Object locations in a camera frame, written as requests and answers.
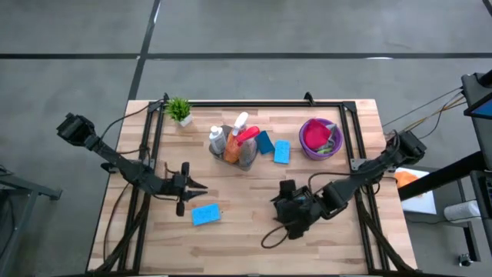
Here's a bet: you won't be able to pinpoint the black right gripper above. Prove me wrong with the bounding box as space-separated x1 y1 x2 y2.
269 179 327 241

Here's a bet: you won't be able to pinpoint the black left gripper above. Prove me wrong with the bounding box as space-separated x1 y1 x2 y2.
171 161 209 217

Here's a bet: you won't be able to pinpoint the blue sponge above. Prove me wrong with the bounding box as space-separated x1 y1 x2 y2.
273 138 292 165
191 202 223 227
254 130 276 155

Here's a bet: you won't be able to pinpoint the white bottle with white cap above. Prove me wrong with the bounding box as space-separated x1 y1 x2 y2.
208 125 228 155

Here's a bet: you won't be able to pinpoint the orange spray bottle white trigger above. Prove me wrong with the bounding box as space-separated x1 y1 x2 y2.
222 111 250 165

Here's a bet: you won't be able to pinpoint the clear spray bottle red trigger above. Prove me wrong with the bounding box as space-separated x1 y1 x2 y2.
234 125 261 169

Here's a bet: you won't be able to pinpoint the red cloth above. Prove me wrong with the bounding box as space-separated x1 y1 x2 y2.
303 118 332 151

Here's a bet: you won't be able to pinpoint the grey cloth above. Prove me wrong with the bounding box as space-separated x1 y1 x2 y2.
324 122 339 149

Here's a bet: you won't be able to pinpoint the grey plastic caddy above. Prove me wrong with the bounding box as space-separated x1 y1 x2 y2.
208 124 263 172

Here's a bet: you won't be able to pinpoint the purple plastic bowl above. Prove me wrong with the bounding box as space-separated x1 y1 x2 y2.
298 117 344 162

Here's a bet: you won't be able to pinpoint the green plant in white pot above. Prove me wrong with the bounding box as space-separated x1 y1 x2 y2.
164 97 194 128

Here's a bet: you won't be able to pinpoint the orange object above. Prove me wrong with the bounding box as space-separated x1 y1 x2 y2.
394 171 420 189

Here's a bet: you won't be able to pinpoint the white board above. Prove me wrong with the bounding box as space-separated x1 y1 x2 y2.
394 166 438 215

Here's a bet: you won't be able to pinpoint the grey metal table legs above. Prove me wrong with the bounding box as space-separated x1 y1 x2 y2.
0 165 63 277

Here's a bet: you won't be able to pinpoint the black diagonal beam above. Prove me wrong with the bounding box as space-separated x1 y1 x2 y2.
397 151 492 202

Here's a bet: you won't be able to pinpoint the black stand with blue screen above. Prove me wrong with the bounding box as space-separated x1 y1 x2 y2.
460 68 492 172

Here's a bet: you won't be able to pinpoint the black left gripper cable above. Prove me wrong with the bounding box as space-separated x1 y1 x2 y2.
164 163 181 182

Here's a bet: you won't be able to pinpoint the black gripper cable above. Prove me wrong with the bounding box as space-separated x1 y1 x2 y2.
164 163 181 182
260 225 290 250

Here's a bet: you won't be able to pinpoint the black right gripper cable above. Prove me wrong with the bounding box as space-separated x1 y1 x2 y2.
260 225 290 250

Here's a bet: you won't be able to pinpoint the black aluminium table frame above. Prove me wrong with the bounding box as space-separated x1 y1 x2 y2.
87 91 418 276

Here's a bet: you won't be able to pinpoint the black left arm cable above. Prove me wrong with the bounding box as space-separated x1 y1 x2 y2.
100 98 162 155

